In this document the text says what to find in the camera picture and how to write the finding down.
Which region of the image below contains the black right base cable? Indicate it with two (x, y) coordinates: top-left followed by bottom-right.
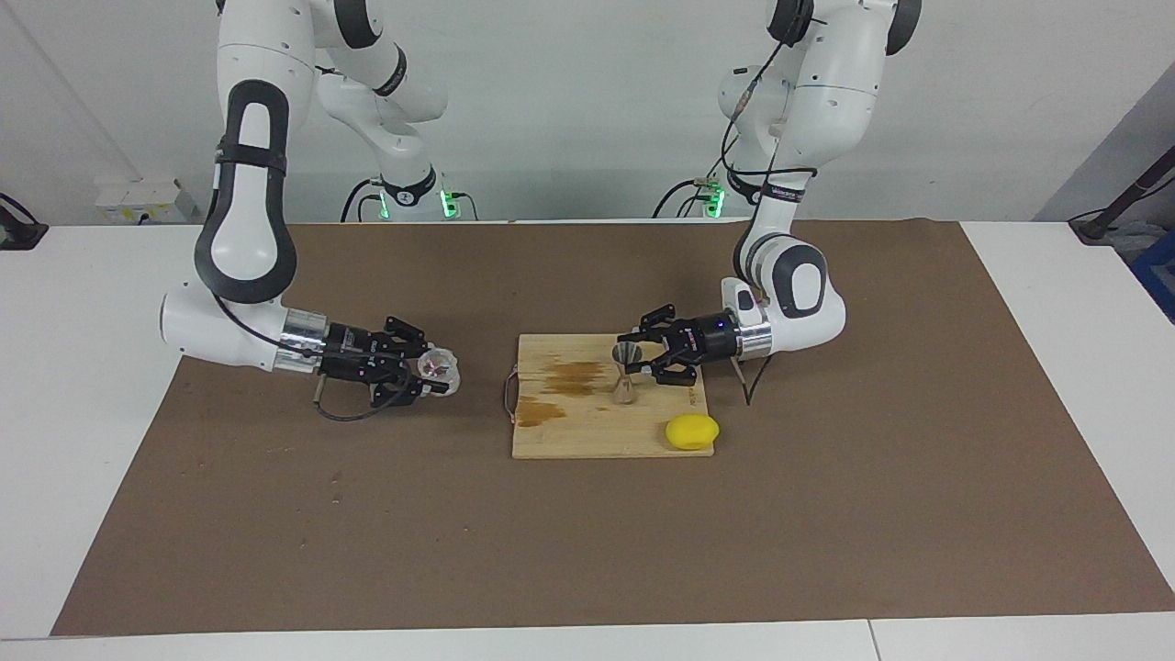
(340, 177), (382, 223)

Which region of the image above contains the black table clamp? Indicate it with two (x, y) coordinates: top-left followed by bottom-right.
(0, 191), (49, 251)

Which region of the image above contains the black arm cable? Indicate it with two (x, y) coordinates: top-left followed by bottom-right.
(214, 292), (416, 424)
(721, 37), (820, 407)

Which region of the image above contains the blue box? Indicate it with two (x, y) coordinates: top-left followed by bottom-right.
(1127, 228), (1175, 324)

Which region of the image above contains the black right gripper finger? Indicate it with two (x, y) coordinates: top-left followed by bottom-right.
(367, 365), (453, 410)
(380, 315), (434, 357)

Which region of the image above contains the black stand pole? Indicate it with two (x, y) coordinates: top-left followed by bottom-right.
(1069, 145), (1175, 245)

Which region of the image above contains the black left base cable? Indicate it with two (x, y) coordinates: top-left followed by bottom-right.
(652, 170), (735, 219)

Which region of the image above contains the yellow lemon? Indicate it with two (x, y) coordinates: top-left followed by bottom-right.
(665, 413), (722, 453)

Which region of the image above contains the wooden cutting board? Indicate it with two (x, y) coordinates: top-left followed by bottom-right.
(502, 332), (715, 460)

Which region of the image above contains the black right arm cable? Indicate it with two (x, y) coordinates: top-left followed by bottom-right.
(214, 292), (416, 424)

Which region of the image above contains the brown table mat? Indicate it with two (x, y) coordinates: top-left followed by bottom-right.
(50, 218), (1175, 637)

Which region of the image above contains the small clear glass cup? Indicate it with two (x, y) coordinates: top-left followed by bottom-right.
(418, 347), (463, 394)

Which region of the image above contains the white power strip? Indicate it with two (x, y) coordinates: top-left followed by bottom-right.
(95, 179), (199, 226)

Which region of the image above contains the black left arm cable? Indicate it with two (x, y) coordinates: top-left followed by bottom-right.
(721, 37), (820, 407)

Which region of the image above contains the steel double jigger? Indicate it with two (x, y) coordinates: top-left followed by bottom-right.
(611, 344), (643, 407)

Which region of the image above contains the black base cable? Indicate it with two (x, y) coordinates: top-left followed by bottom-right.
(652, 170), (735, 219)
(340, 177), (382, 223)

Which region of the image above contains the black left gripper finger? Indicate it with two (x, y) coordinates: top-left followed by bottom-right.
(616, 304), (688, 348)
(624, 358), (700, 387)

